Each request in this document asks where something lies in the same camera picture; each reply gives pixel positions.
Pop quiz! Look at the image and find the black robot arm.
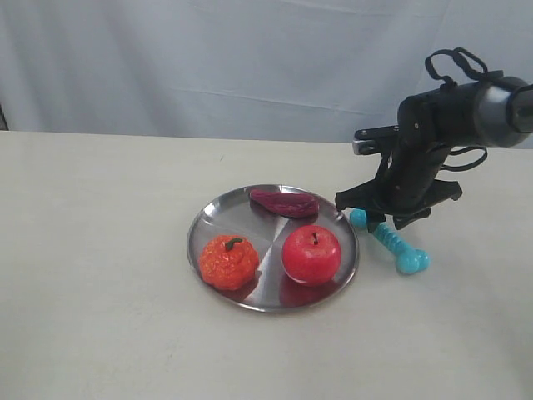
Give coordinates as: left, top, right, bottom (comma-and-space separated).
335, 77, 532, 231

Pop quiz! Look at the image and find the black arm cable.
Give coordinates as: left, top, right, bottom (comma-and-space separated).
424, 47, 505, 170

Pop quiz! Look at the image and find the round stainless steel plate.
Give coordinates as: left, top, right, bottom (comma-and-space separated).
187, 184, 360, 313

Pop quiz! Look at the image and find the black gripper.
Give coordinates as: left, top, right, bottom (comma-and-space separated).
335, 144, 462, 233

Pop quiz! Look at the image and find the turquoise toy bone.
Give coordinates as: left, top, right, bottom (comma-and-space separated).
349, 208, 431, 275

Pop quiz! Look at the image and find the orange toy pumpkin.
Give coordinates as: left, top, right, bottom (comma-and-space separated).
198, 235, 260, 291

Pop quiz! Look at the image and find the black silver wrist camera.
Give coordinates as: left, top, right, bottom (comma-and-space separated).
352, 125, 400, 156

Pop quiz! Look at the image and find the purple toy sweet potato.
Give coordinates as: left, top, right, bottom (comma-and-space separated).
249, 189, 319, 218

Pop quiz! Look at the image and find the white backdrop cloth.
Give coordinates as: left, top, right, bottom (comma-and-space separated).
1, 1, 532, 143

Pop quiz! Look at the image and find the red toy apple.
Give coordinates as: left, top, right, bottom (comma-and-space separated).
281, 225, 341, 287

